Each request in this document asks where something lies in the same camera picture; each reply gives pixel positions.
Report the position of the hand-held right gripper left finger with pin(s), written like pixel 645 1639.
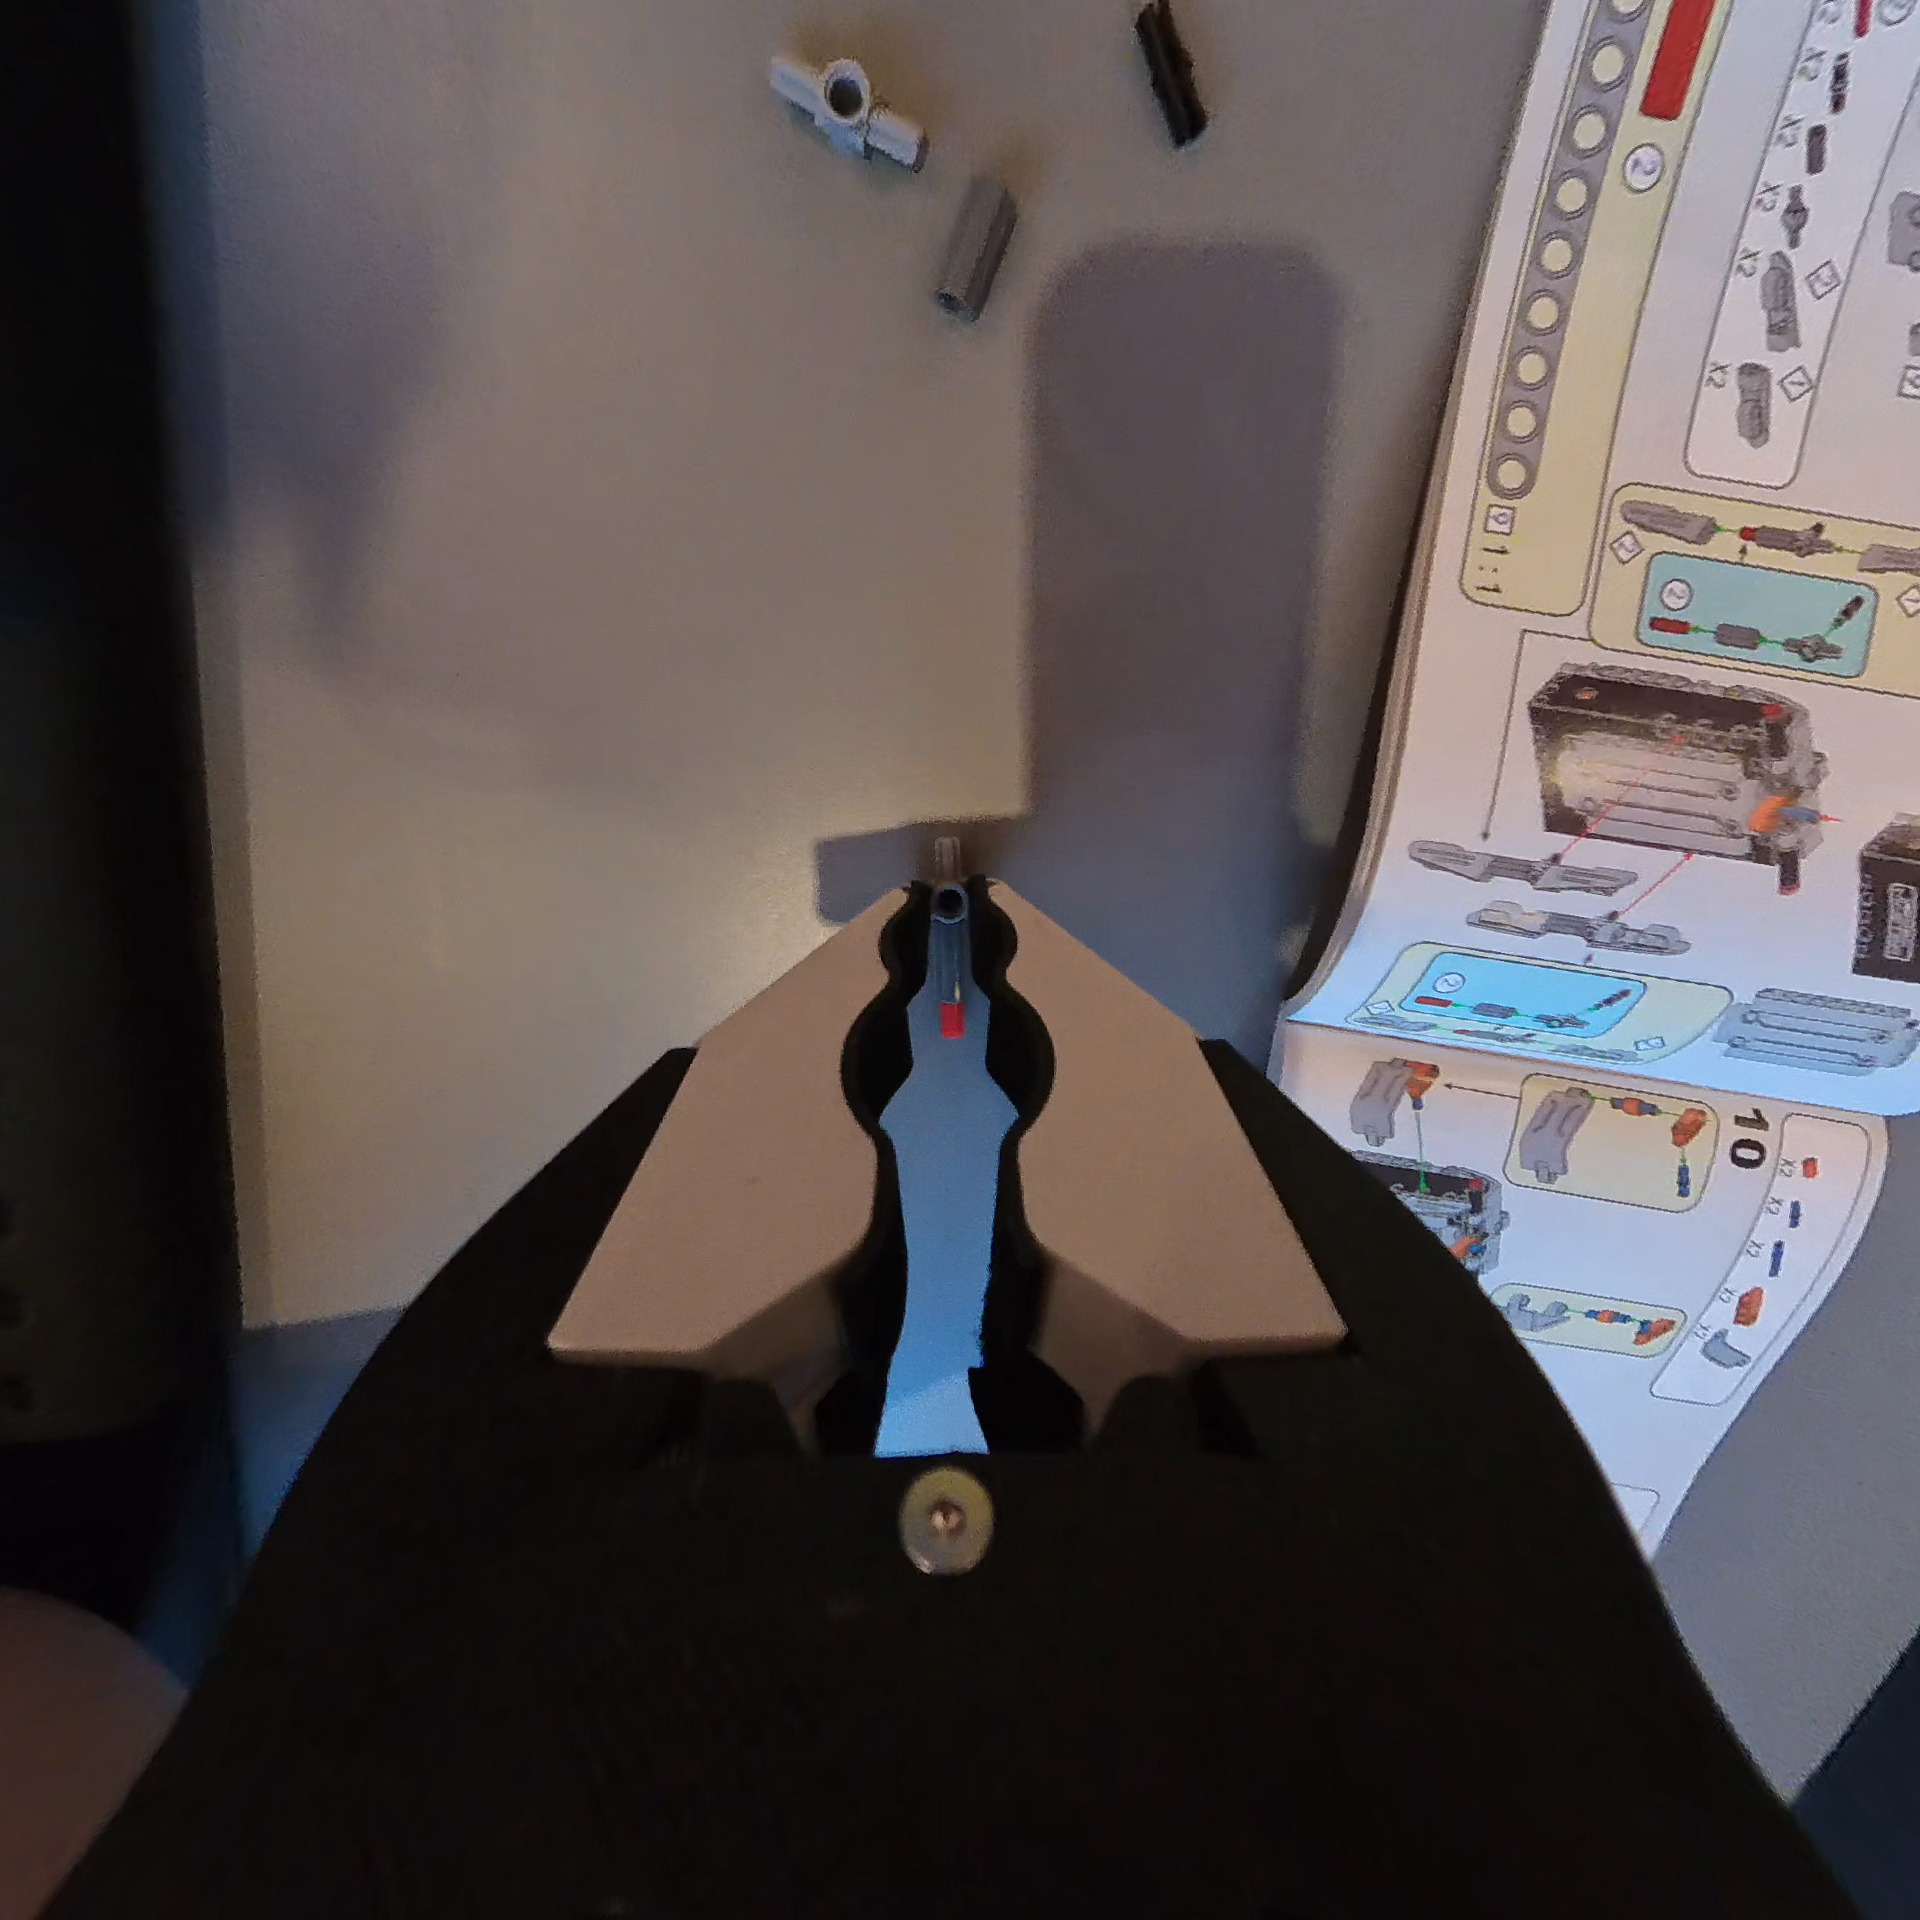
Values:
pixel 722 1201

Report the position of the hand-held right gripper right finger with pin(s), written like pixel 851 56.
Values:
pixel 1172 1201

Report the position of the grey and red brick assembly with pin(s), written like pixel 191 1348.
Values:
pixel 949 937

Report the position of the grey desk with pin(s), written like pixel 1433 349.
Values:
pixel 599 600

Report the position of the person's leg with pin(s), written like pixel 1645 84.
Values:
pixel 77 1757

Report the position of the building instruction booklet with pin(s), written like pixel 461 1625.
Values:
pixel 1651 452

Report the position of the dark grey sleeve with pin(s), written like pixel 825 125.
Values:
pixel 980 241

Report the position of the light grey cross connector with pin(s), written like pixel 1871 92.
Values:
pixel 898 143

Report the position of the small black pin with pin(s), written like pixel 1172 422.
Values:
pixel 1172 76

